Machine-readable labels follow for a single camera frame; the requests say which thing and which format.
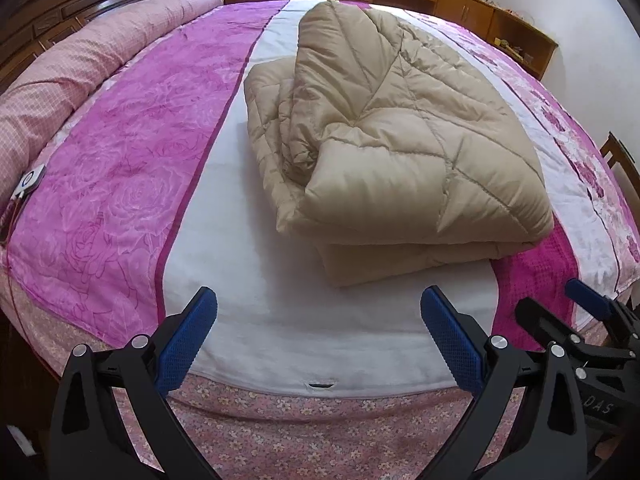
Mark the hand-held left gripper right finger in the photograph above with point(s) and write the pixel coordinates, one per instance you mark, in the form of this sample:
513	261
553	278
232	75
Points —
452	345

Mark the wooden chair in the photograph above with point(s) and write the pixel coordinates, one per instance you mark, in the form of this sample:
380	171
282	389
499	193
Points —
617	152

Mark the pink white floral bed cover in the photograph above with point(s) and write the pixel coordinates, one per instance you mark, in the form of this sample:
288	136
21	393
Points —
125	185

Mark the pink small-flower bed sheet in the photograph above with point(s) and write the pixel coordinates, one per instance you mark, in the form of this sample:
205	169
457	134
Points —
300	420

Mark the dark wooden headboard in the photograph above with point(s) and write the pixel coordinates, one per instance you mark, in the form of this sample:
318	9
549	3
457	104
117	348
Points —
75	5

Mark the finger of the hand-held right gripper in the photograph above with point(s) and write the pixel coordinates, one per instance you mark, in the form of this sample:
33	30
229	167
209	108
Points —
585	292
540	320

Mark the rolled pink checked duvet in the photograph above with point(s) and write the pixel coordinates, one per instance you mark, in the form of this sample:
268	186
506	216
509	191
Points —
75	70

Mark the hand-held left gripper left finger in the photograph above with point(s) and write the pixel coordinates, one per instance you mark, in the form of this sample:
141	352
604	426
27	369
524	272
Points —
187	340

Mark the white electric blanket controller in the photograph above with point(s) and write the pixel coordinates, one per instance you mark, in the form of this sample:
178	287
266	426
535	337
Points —
30	182

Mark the beige down jacket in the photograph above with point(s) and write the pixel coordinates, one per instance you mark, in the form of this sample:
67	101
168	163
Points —
400	160

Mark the small shelf clutter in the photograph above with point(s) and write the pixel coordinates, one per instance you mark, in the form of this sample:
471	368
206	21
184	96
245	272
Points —
510	45

